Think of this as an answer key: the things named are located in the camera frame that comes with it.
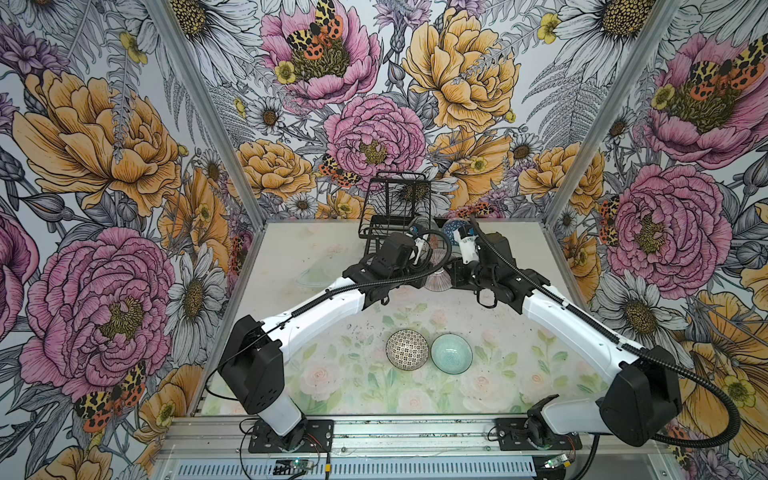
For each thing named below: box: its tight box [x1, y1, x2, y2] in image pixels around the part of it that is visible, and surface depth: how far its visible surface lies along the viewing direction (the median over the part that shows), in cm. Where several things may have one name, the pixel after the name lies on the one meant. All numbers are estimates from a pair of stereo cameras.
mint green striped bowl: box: [430, 333, 473, 375], surface depth 87 cm
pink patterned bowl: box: [424, 254, 453, 292], surface depth 83 cm
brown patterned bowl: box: [385, 329, 429, 371], surface depth 88 cm
